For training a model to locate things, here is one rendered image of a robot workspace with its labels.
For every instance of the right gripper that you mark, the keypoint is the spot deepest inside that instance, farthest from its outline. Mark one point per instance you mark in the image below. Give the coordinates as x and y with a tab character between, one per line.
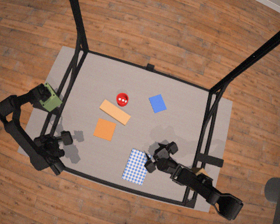
46	139

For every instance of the blue flat rectangle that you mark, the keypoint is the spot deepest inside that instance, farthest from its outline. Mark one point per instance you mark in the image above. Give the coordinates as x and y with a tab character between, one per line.
157	103

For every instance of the blue and white checkered cloth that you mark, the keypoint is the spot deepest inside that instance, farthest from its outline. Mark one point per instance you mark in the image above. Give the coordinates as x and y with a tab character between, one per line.
135	170

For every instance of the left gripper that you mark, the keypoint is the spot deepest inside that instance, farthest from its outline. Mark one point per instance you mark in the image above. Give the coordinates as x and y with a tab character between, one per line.
171	149

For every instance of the red cup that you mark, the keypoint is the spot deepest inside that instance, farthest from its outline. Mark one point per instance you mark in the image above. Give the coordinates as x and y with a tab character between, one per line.
122	96

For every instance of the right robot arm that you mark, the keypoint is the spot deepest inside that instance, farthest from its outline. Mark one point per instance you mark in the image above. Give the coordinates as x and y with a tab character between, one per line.
39	156

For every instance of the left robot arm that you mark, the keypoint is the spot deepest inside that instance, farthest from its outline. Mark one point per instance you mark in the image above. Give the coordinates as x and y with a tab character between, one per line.
229	205

